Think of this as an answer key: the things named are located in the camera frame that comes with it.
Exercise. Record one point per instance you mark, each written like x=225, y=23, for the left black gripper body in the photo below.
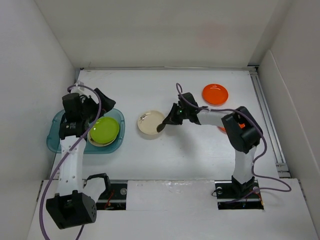
x=90, y=110

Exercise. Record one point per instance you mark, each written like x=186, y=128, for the green plate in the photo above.
x=105, y=130

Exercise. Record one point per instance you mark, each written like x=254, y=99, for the beige plate with black patch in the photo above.
x=148, y=122

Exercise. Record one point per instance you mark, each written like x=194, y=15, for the beige plate with flowers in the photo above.
x=99, y=136

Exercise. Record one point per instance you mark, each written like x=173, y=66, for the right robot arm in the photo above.
x=242, y=130

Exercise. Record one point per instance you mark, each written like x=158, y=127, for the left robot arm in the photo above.
x=74, y=203

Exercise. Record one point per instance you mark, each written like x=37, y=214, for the teal plastic bin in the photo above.
x=53, y=140

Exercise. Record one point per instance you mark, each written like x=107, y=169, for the orange plate upper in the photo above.
x=215, y=94

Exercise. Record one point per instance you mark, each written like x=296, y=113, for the orange plate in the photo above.
x=222, y=128
x=215, y=94

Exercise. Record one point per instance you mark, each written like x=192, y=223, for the orange plate lower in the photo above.
x=222, y=128

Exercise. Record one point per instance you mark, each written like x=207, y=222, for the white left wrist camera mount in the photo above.
x=78, y=88

